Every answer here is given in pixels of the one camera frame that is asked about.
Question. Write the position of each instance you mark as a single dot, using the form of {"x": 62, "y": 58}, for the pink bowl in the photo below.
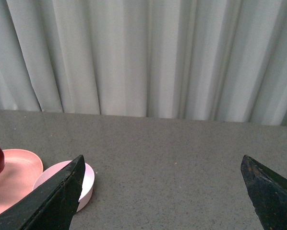
{"x": 87, "y": 186}

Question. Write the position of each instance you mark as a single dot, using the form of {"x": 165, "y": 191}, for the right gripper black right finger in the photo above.
{"x": 268, "y": 193}

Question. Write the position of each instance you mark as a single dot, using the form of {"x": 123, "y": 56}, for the pink plate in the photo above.
{"x": 21, "y": 171}

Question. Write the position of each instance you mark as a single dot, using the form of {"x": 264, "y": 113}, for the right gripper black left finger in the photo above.
{"x": 52, "y": 205}

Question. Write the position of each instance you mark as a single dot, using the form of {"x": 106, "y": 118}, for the white curtain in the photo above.
{"x": 222, "y": 60}

